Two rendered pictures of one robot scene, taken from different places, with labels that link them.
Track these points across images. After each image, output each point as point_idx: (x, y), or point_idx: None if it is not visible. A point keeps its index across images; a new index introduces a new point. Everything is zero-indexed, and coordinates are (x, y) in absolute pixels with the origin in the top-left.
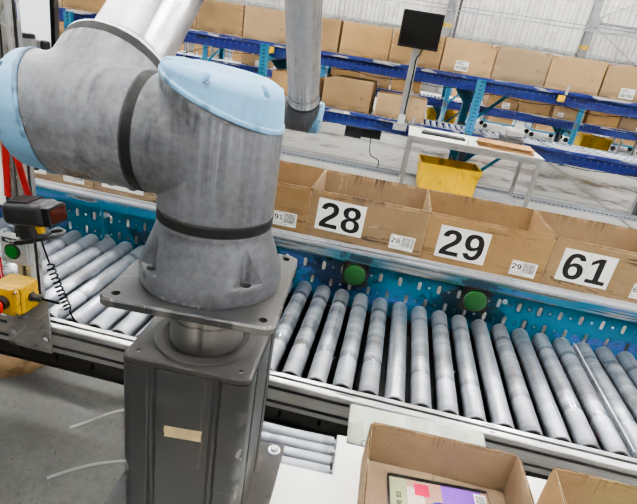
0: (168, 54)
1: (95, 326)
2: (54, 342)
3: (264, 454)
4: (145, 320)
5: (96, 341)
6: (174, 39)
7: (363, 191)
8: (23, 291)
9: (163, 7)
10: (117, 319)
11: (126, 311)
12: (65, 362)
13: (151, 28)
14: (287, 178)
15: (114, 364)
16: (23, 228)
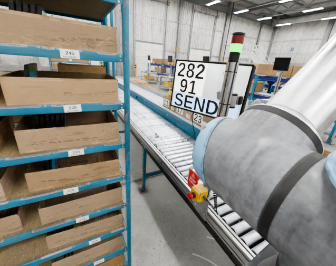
0: (325, 128)
1: (224, 220)
2: (207, 217)
3: None
4: (248, 229)
5: (222, 229)
6: (334, 116)
7: None
8: (201, 194)
9: (332, 93)
10: (234, 220)
11: (240, 218)
12: (208, 227)
13: (316, 110)
14: None
15: (226, 244)
16: None
